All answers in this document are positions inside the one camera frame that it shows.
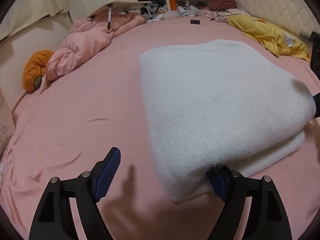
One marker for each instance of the orange bottle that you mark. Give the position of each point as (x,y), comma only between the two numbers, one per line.
(172,3)

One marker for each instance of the small black box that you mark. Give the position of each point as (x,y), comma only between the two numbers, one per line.
(195,22)

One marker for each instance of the cream curtain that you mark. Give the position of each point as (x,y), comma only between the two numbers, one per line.
(30,2)

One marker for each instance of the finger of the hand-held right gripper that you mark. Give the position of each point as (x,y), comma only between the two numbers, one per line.
(317,107)
(316,66)

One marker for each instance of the dark red bag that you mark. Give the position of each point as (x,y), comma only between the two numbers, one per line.
(222,1)

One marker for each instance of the folding lap table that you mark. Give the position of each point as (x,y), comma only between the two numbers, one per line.
(125,5)

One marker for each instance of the cream tufted headboard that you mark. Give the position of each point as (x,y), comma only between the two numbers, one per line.
(275,2)

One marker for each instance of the pink crumpled duvet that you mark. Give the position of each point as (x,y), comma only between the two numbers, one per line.
(82,42)

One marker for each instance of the orange pumpkin plush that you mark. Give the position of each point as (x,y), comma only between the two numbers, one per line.
(33,67)

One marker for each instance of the white fuzzy knit sweater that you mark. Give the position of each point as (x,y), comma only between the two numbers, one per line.
(212,92)

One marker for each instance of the white plastic bottle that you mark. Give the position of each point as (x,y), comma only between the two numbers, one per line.
(182,10)

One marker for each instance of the cardboard box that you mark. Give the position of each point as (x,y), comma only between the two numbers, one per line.
(6,120)

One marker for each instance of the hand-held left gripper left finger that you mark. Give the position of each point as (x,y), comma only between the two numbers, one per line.
(107,177)

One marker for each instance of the white cloth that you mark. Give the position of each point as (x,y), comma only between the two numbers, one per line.
(157,18)

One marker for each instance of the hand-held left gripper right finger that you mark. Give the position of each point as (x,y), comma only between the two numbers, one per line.
(217,183)

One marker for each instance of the yellow cat print pillow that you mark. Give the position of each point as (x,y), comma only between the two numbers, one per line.
(262,32)

